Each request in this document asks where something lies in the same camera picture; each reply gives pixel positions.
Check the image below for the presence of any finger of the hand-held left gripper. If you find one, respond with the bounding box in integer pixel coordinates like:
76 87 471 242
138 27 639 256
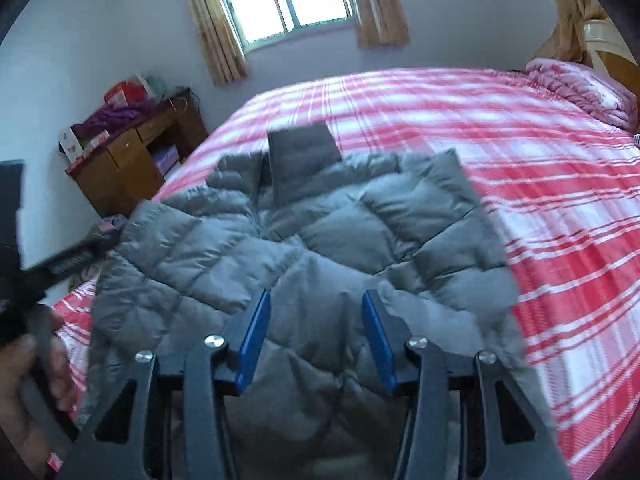
27 230 122 292

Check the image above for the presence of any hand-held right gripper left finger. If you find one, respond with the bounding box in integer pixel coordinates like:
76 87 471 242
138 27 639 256
57 289 272 480

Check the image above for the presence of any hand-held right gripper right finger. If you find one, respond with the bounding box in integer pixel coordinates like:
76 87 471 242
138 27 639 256
361 288 575 480

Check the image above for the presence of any grey puffer jacket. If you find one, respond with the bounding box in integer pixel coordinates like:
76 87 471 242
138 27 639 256
75 122 557 480

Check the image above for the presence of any person's left hand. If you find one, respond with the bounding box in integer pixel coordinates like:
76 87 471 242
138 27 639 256
0 307 77 479

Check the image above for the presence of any brown wooden desk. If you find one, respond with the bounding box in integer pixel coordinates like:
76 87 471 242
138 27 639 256
65 89 210 219

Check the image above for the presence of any white printed box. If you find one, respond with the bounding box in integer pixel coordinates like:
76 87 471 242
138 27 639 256
57 127 84 164

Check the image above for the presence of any flat pink box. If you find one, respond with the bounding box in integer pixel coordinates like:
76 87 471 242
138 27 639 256
80 130 112 156

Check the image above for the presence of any blue box in desk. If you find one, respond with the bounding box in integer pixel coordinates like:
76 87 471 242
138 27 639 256
152 146 180 174

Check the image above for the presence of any red box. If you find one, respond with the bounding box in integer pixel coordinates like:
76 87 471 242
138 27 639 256
103 77 151 108

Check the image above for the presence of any bed with red plaid sheet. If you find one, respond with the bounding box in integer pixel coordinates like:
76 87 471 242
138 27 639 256
50 65 640 480

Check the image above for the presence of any long beige patterned curtain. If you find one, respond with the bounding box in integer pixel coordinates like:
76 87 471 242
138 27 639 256
180 0 251 87

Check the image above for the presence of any pink folded quilt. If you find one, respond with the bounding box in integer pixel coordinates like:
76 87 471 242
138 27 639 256
525 57 640 132

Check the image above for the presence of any short beige patterned curtain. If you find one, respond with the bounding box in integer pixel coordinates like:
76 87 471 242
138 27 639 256
352 0 412 49

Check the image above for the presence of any cream wooden headboard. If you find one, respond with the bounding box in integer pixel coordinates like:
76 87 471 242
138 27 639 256
582 17 640 81

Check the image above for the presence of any orange hanging cloth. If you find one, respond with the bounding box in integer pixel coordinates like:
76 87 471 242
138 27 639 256
536 0 609 64

